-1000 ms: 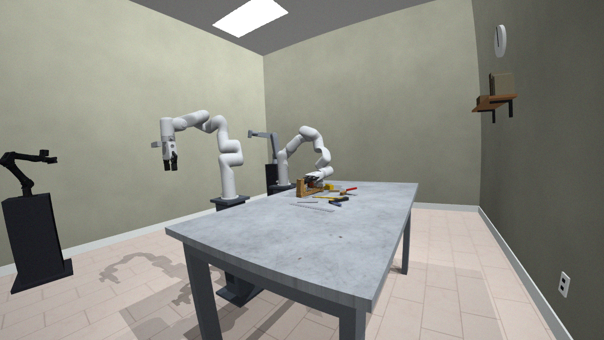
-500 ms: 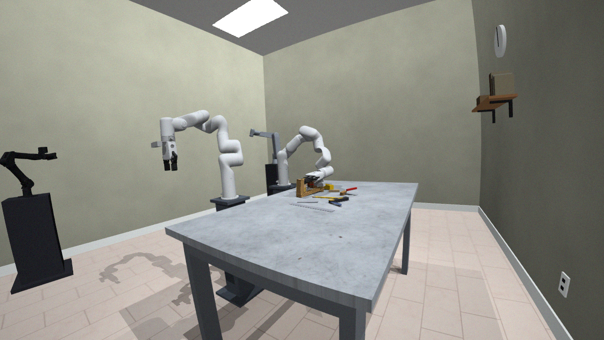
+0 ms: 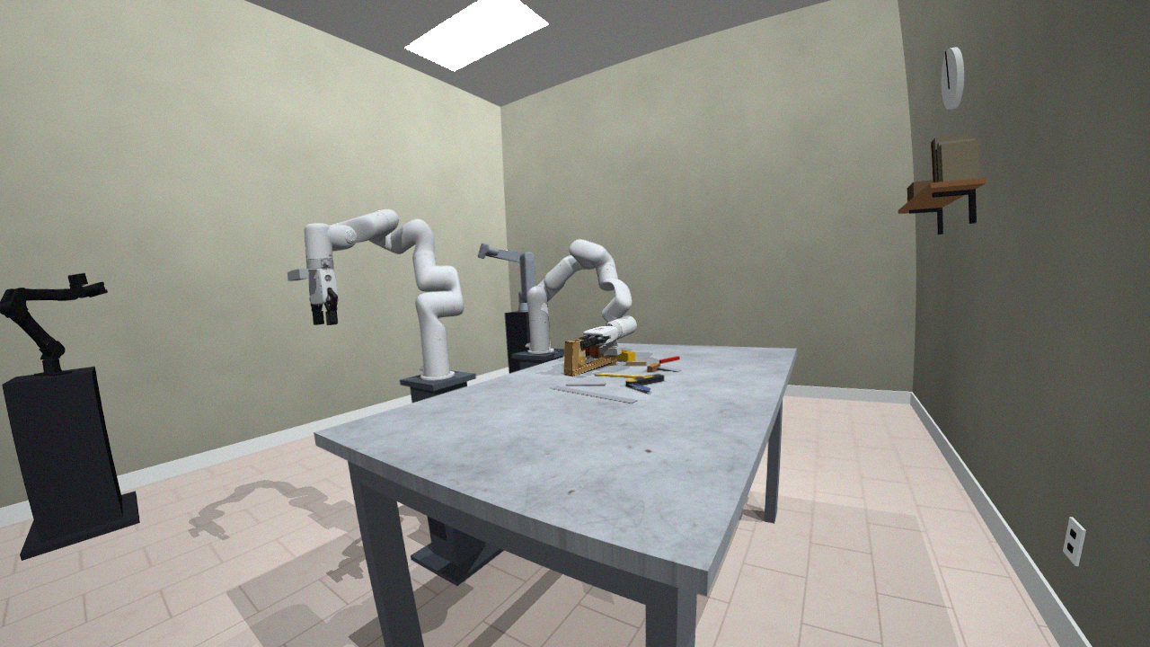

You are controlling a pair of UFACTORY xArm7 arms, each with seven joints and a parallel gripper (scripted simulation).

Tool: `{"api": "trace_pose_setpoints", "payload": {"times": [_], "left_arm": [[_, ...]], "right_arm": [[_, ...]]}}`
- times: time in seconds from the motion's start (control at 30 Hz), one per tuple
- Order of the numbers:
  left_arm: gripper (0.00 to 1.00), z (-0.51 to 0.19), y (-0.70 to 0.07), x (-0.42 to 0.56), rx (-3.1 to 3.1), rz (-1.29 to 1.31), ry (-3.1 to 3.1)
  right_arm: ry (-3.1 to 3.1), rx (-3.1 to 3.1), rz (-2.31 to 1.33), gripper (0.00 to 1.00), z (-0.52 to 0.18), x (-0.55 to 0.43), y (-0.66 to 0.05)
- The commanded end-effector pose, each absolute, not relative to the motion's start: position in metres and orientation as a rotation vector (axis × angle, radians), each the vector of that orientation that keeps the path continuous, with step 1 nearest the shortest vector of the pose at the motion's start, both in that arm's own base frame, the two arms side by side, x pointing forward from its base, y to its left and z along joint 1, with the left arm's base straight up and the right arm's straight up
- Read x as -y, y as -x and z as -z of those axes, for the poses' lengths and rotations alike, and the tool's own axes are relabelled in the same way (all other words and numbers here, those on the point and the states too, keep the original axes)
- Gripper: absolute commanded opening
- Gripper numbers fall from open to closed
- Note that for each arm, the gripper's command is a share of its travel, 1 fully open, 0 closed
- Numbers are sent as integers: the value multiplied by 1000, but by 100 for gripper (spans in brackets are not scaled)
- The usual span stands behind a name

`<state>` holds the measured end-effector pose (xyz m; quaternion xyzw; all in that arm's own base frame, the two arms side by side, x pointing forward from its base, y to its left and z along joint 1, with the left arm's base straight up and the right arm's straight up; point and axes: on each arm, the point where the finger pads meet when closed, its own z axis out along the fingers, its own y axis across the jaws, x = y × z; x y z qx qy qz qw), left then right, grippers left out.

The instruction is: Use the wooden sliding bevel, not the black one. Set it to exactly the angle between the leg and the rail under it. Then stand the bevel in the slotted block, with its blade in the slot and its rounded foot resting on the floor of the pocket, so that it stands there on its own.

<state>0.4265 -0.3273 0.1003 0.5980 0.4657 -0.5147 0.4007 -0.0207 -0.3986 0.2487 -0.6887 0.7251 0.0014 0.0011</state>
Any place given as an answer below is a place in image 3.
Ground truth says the wooden rail-and-leg frame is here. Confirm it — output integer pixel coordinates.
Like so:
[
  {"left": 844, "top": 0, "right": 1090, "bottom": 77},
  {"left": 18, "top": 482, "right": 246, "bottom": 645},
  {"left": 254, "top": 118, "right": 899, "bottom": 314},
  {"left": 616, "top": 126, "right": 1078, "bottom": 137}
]
[{"left": 564, "top": 341, "right": 618, "bottom": 376}]

